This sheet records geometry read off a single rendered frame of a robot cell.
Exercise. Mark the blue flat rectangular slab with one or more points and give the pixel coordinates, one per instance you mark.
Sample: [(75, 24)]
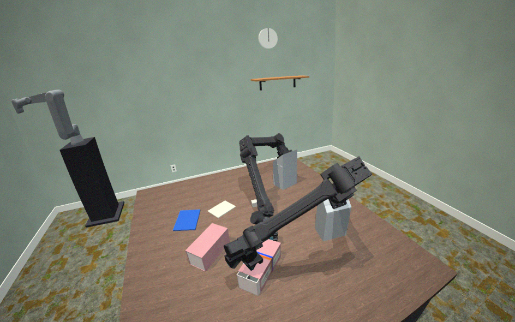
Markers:
[(187, 220)]

